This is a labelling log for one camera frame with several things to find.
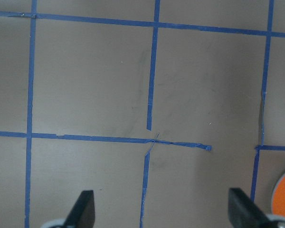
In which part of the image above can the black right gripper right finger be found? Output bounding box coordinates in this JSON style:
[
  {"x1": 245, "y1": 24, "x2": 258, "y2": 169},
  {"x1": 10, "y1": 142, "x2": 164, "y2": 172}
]
[{"x1": 228, "y1": 188, "x2": 271, "y2": 228}]

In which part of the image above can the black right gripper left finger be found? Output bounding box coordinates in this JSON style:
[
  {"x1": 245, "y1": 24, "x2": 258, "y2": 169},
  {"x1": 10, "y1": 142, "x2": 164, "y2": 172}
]
[{"x1": 62, "y1": 190, "x2": 95, "y2": 228}]

